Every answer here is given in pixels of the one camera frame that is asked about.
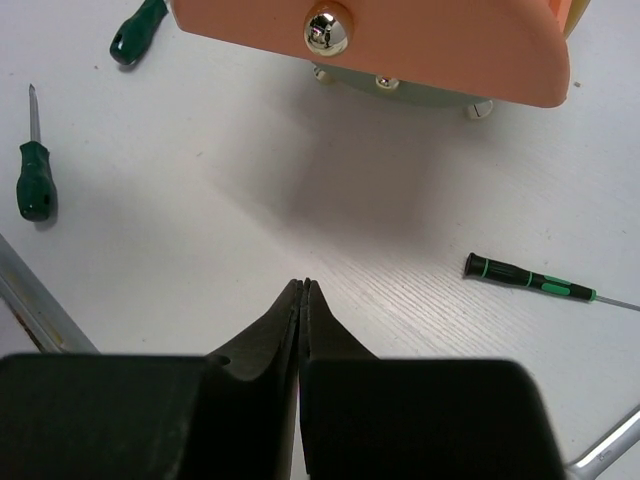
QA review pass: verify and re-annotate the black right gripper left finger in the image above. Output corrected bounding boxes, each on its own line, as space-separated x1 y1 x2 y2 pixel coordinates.
1 280 303 479

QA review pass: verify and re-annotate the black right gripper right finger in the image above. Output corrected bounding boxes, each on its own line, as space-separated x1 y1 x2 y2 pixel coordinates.
299 280 564 479

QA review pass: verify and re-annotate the black green precision screwdriver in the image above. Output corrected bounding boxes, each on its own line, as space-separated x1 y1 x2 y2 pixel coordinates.
463 253 639 311

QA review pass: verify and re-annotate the orange drawer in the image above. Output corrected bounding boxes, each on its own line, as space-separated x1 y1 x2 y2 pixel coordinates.
171 1 572 108

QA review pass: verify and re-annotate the long green screwdriver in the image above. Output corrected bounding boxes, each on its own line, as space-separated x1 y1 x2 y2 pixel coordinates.
16 84 57 223

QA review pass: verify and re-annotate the silver open-end wrench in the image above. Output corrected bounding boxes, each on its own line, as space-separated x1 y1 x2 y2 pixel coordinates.
564 406 639 480

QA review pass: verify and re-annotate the cream drawer cabinet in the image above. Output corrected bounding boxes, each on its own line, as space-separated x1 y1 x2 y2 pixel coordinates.
313 1 589 118

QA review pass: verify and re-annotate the aluminium table rail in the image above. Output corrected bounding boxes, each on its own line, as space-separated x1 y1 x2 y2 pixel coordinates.
1 237 99 354

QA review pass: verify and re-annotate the large green-handled screwdriver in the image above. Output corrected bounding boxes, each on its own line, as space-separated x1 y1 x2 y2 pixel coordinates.
109 0 168 67

